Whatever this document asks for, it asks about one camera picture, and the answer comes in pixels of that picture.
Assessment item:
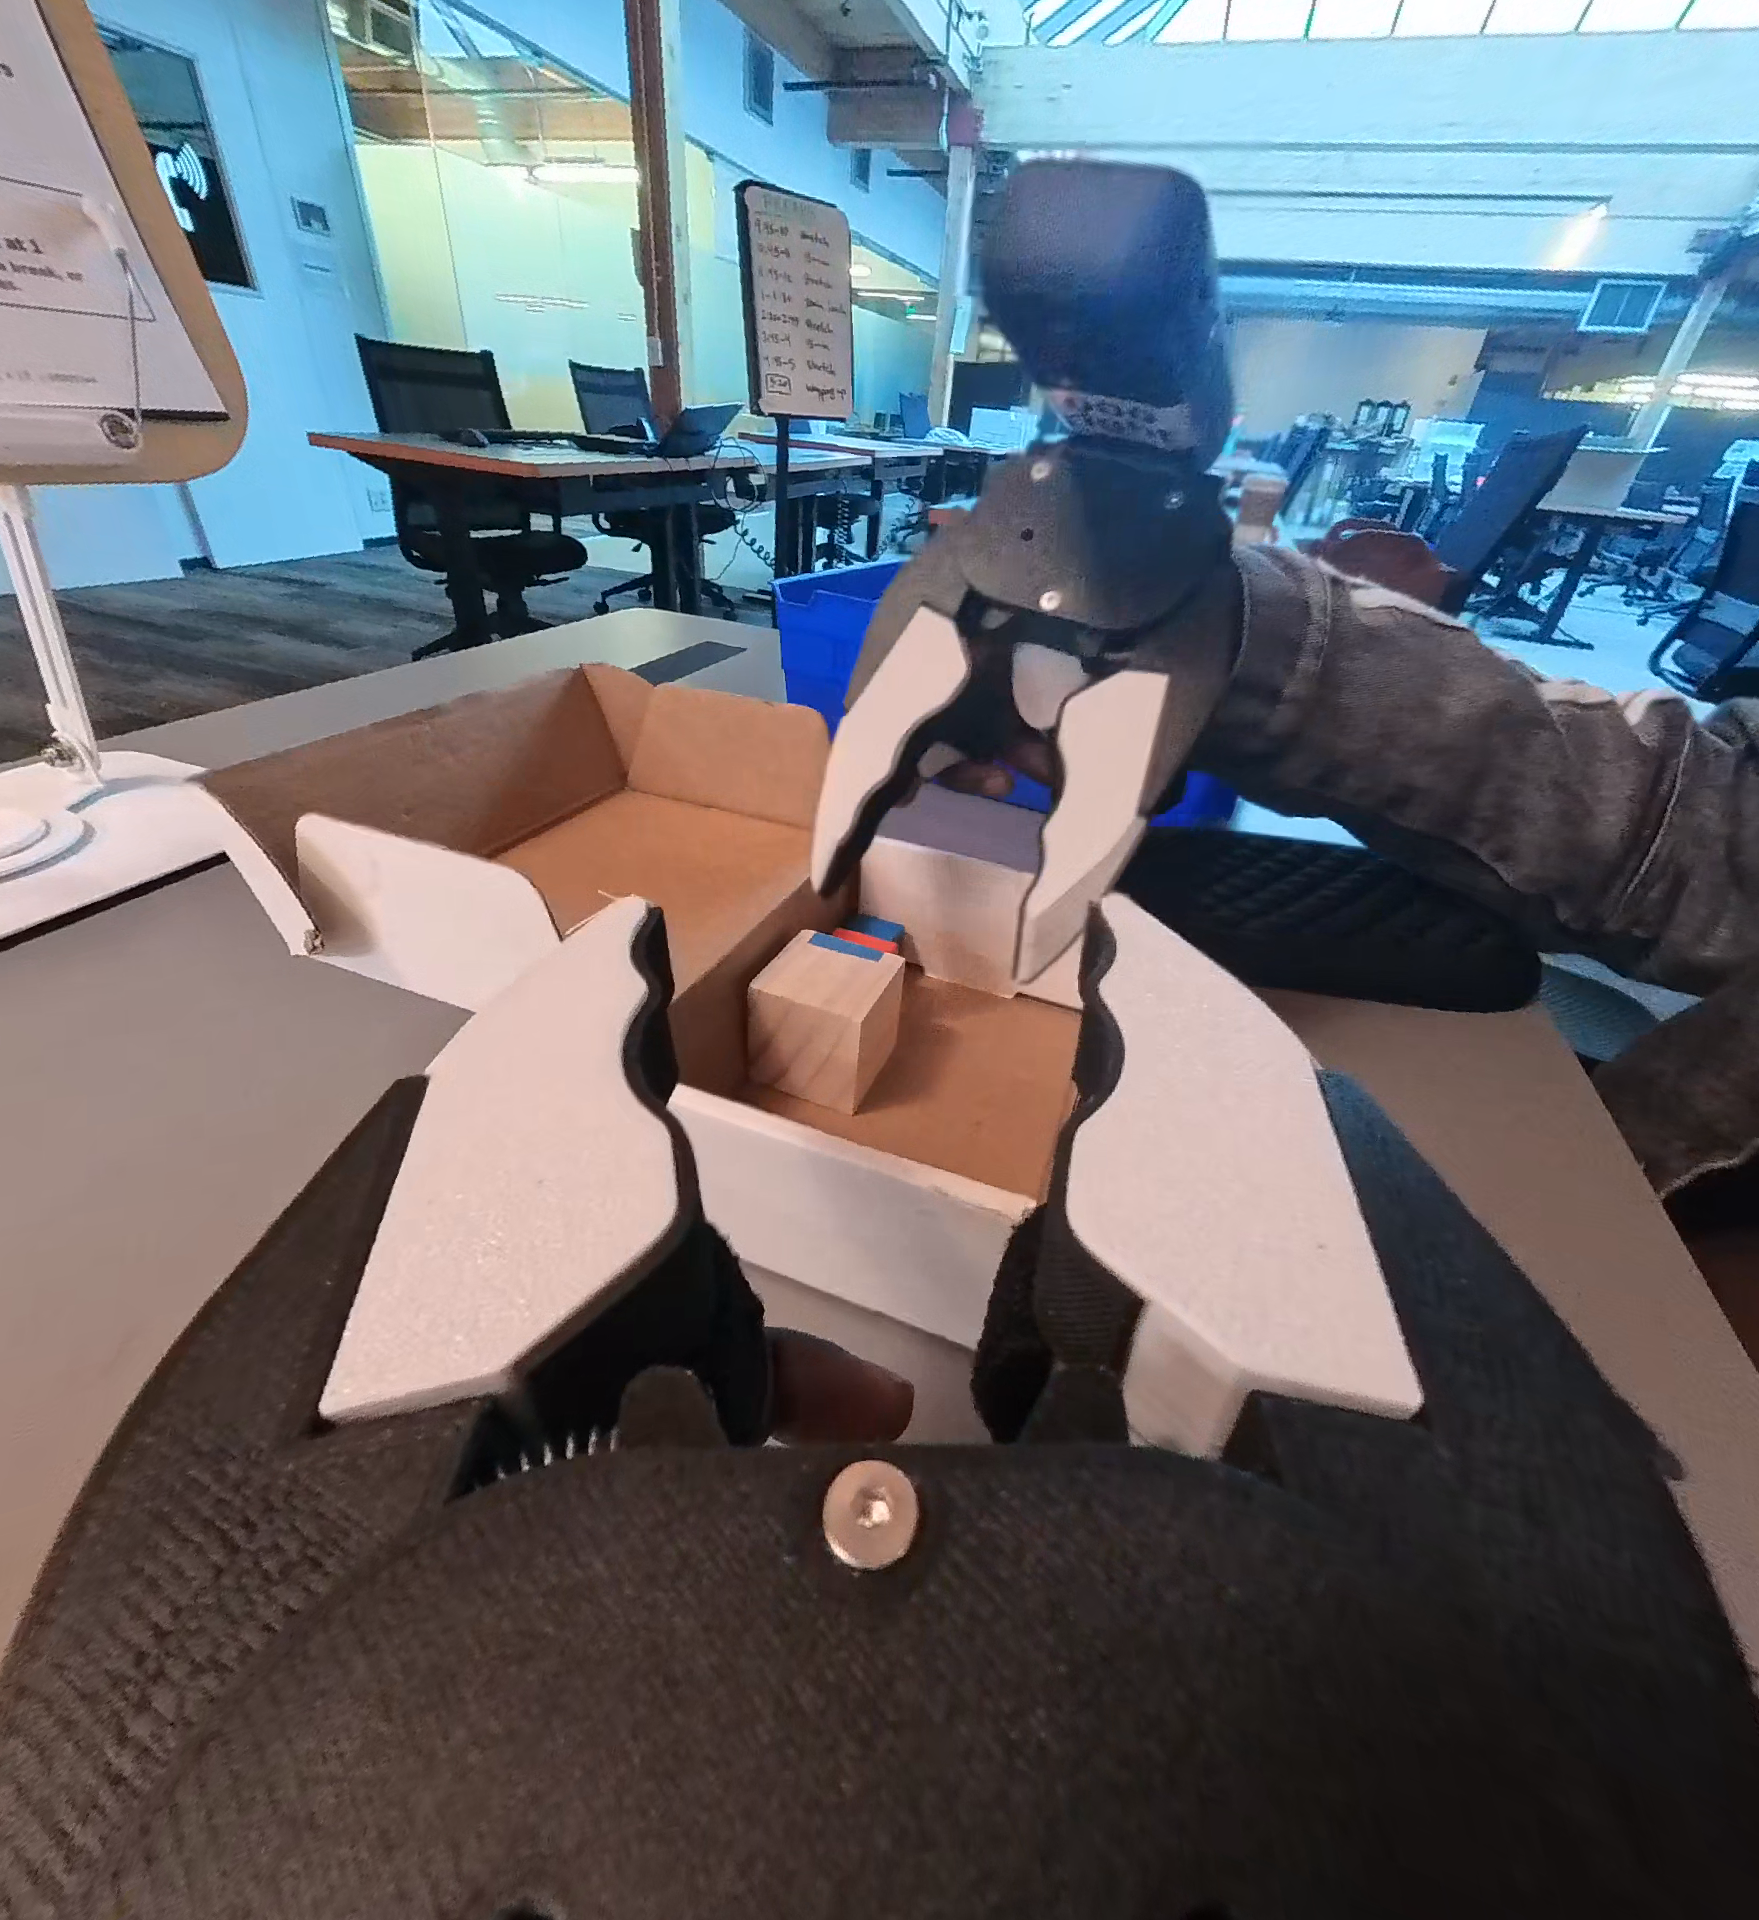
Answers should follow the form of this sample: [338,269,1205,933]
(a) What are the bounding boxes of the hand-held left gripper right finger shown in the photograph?
[1041,894,1427,1461]

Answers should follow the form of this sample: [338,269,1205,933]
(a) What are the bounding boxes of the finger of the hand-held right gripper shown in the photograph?
[809,605,977,902]
[1011,643,1177,990]

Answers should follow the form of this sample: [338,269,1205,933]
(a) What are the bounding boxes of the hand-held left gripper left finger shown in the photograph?
[316,896,707,1428]

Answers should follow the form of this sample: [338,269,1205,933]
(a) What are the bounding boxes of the blue plastic bin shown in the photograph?
[771,559,1241,831]

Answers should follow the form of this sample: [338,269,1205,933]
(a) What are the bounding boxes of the cardboard box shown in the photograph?
[196,661,1165,1352]

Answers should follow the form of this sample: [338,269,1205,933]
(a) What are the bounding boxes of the plain wooden cube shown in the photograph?
[747,931,907,1117]

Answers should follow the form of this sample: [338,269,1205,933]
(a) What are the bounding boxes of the person's right forearm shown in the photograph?
[1201,540,1759,1203]

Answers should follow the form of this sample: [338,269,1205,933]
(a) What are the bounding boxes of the wooden office desk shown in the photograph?
[310,425,881,620]

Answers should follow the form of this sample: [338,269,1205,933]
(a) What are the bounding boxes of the person's right hand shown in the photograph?
[943,739,1063,804]

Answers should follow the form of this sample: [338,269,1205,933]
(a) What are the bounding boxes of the person's left hand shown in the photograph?
[773,1332,921,1451]

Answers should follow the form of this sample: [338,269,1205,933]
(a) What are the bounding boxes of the black textured pad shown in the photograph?
[1119,829,1543,1014]

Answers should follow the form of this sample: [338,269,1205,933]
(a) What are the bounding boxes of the brown chair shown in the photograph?
[1305,516,1453,611]

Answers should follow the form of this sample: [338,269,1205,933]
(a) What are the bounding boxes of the whiteboard on stand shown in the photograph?
[733,180,857,581]

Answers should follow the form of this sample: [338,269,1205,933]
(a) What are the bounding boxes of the black office chair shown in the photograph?
[1647,457,1759,702]
[354,332,592,663]
[1433,425,1595,619]
[568,361,741,581]

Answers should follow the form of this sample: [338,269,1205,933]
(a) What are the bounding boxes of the white sign stand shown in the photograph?
[0,480,314,975]

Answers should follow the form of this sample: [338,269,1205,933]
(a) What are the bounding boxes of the black phone icon sign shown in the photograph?
[136,22,256,292]

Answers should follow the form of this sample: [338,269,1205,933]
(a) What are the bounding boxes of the wooden sign board with paper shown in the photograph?
[0,0,252,505]

